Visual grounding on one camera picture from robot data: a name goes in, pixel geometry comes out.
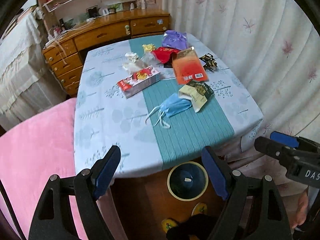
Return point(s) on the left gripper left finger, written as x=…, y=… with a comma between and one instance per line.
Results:
x=53, y=217

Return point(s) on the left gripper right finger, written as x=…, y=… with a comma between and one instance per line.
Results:
x=253, y=207

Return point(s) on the clear plastic wrapper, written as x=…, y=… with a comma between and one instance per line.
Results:
x=150, y=59

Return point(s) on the dark blue trash bin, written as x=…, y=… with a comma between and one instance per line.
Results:
x=199, y=183

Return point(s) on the leaf-print blue tablecloth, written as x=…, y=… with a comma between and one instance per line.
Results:
x=105, y=117

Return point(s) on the blue face mask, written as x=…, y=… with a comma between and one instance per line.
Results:
x=168, y=108

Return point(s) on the wooden desk with drawers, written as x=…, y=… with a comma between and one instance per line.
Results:
x=66, y=55

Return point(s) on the right yellow slipper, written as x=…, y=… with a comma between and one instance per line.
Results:
x=199, y=208

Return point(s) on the person right hand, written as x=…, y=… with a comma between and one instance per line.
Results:
x=300, y=214

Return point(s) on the small black box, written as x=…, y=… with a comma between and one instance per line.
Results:
x=167, y=65

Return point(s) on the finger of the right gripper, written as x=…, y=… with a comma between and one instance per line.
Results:
x=279, y=150
x=283, y=137

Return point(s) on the yellow paper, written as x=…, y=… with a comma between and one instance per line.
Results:
x=148, y=47

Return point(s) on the black gold wrapper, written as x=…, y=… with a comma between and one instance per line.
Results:
x=209, y=62

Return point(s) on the white lace furniture cover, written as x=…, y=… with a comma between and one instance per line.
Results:
x=28, y=87

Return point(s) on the yellow slipper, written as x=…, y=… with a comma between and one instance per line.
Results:
x=168, y=224
x=199, y=208

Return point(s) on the purple plastic bag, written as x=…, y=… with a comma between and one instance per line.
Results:
x=175, y=39

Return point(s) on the red snack box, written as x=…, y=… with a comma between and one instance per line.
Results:
x=139, y=81

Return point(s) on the green cream tea box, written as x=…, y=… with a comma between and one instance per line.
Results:
x=197, y=92

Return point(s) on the red packet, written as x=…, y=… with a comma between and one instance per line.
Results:
x=165, y=54

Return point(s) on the floral cream curtain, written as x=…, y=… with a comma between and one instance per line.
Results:
x=271, y=47

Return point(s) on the pink bed blanket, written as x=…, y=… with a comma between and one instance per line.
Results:
x=34, y=150

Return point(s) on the left yellow slipper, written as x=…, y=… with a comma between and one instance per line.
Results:
x=168, y=224

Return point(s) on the orange foil snack bag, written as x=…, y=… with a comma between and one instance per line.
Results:
x=187, y=66

